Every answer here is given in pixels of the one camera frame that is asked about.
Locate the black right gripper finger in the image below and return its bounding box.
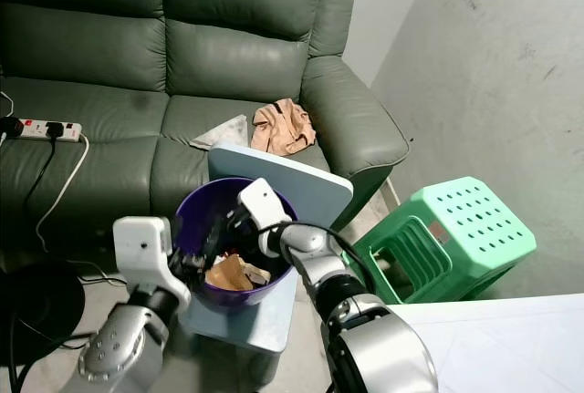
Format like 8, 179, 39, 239
202, 220, 227, 264

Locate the brown paper trash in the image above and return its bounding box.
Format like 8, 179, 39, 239
204, 253, 273, 292

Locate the purple rubbish bin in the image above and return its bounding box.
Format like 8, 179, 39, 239
174, 176, 300, 311

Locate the light blue plastic chair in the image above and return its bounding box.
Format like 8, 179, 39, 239
179, 142, 355, 355

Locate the crumpled beige cloth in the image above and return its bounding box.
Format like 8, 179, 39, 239
250, 98, 317, 156

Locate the white power strip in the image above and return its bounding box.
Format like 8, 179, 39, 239
14, 118, 84, 142

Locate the green leather sofa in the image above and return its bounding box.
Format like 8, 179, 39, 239
0, 0, 412, 257

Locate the black plug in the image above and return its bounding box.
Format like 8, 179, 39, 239
2, 117, 26, 138

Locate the green plastic stool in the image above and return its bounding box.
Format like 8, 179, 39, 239
344, 175, 538, 305

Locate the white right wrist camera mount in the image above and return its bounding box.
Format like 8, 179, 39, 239
236, 176, 298, 259

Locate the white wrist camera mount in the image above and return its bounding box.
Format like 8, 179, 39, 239
113, 216, 192, 305
236, 176, 298, 259

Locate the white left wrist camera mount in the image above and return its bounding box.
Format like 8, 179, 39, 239
113, 216, 192, 305

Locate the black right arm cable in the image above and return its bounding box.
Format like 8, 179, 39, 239
274, 222, 377, 295

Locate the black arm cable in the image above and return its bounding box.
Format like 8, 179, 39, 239
274, 222, 377, 295
7, 336, 99, 393

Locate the white power cable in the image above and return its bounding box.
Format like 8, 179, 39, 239
36, 133, 91, 232

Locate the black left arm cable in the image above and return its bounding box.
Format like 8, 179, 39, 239
7, 336, 99, 393

